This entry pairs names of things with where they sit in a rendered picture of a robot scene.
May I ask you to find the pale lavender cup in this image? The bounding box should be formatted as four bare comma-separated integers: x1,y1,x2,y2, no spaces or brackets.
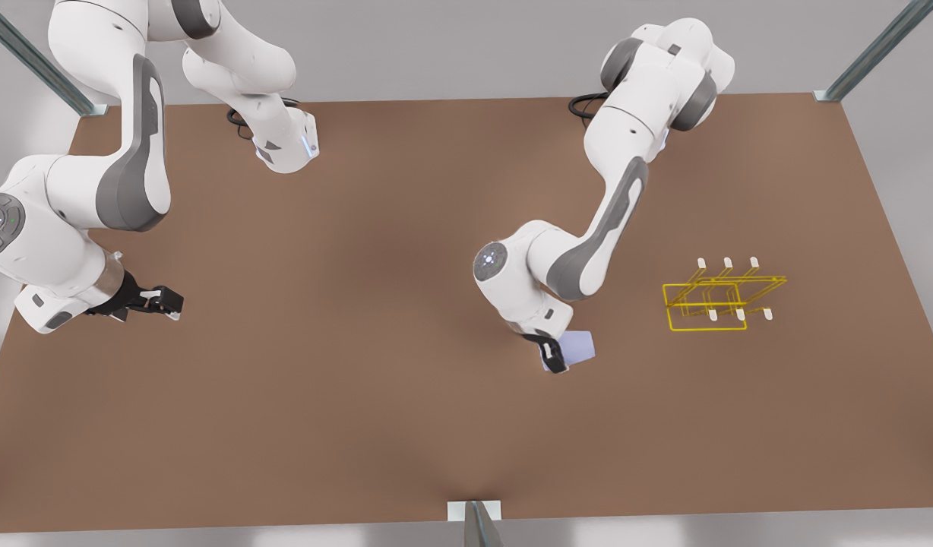
542,330,597,373

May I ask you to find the yellow wire cup holder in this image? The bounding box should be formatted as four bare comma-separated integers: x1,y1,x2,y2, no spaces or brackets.
662,256,789,334

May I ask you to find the silver frame post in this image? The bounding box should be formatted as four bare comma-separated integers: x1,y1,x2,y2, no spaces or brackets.
445,499,504,547
0,0,109,118
813,0,933,104

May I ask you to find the black cable loop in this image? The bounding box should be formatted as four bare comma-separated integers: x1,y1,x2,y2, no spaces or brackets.
567,91,612,127
226,96,302,142

